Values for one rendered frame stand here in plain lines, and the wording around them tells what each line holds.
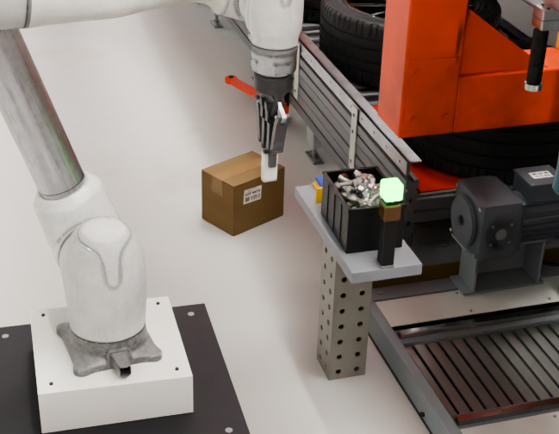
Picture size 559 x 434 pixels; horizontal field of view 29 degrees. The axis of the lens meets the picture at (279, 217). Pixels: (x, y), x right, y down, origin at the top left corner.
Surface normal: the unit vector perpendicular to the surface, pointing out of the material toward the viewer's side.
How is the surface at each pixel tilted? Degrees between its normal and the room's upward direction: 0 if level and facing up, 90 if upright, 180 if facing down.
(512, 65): 90
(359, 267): 0
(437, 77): 90
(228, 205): 90
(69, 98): 0
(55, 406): 90
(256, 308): 0
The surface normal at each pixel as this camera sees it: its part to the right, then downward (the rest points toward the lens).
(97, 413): 0.25, 0.48
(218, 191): -0.73, 0.31
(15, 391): 0.03, -0.88
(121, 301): 0.54, 0.36
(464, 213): -0.96, 0.11
